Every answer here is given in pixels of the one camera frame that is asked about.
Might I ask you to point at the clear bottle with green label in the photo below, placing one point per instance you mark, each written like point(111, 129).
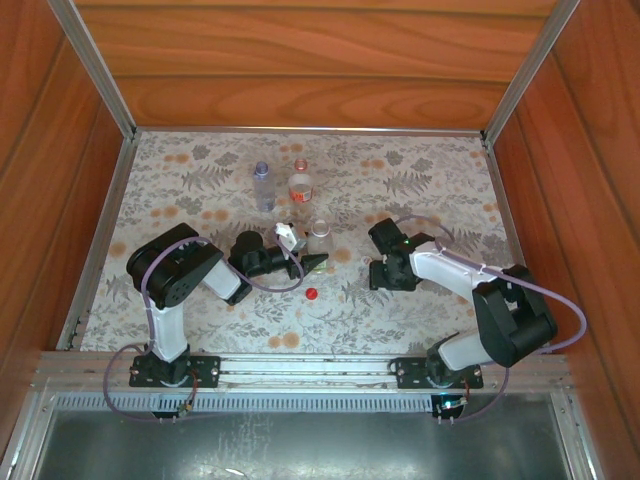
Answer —
point(320, 240)

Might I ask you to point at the red bottle cap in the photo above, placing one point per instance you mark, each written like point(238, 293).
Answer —
point(312, 293)

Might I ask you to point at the clear bottle with red label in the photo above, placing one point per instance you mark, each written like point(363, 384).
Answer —
point(300, 192)

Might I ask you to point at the clear purple-tinted bottle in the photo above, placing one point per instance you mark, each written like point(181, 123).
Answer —
point(264, 187)

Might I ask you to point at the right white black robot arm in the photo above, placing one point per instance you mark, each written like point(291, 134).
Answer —
point(450, 272)

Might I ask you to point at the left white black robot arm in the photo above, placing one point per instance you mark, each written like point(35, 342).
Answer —
point(167, 325)

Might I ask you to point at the floral tablecloth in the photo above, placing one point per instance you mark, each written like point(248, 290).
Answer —
point(400, 175)

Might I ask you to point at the small circuit board with LED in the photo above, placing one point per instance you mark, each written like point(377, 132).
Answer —
point(450, 404)

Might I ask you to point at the shiny metal sheet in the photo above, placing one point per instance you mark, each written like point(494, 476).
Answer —
point(300, 450)

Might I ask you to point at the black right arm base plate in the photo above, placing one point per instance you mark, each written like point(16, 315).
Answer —
point(410, 372)

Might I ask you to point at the aluminium mounting rail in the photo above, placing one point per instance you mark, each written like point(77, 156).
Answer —
point(300, 367)

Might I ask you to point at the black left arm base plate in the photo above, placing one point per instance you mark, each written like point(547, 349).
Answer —
point(205, 372)

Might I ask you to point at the aluminium table side rail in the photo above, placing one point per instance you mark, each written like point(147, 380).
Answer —
point(100, 240)
point(501, 200)

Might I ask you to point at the long aluminium table edge rail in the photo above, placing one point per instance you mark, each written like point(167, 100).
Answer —
point(300, 130)

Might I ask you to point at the aluminium frame post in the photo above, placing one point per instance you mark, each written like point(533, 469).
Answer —
point(530, 65)
point(95, 65)

